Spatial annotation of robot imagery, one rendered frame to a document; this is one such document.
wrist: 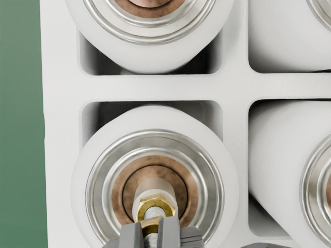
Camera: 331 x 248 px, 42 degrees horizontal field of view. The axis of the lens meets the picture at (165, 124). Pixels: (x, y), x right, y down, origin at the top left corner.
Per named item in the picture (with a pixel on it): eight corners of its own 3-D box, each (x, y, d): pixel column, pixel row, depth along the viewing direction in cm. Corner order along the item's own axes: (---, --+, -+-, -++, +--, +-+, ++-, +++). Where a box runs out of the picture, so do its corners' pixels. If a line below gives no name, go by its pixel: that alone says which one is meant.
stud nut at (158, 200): (170, 189, 21) (170, 193, 20) (180, 223, 21) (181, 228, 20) (130, 201, 21) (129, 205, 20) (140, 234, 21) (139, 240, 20)
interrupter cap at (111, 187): (181, 103, 24) (182, 103, 23) (247, 221, 24) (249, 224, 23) (61, 170, 24) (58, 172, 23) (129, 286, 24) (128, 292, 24)
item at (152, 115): (174, 84, 41) (188, 77, 23) (222, 171, 42) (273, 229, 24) (86, 134, 41) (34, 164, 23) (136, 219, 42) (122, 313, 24)
